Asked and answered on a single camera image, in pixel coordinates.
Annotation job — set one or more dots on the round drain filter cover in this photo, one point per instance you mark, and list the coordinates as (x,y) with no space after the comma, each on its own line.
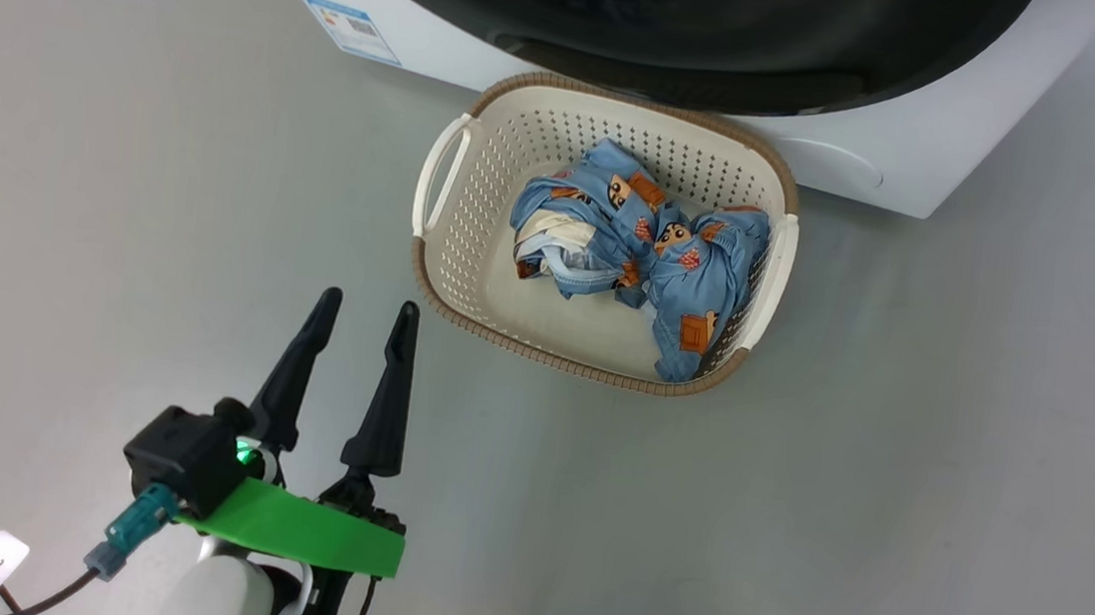
(833,164)

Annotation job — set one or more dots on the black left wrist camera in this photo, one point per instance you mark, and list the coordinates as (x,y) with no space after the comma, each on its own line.
(187,454)

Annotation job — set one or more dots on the blue cartoon print garment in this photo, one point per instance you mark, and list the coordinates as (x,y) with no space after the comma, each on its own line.
(701,277)

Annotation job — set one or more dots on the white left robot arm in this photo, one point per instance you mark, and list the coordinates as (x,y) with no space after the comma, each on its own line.
(223,598)

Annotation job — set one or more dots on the white front-load washing machine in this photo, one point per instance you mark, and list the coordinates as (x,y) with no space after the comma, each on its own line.
(882,169)

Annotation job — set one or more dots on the blue cartoon garment white lining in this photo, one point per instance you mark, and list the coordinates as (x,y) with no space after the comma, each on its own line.
(583,195)

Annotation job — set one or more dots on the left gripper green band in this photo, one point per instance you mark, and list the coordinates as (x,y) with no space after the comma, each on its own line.
(305,530)

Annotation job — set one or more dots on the cream laundry basket brown rim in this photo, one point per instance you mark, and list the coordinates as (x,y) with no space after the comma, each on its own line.
(492,202)

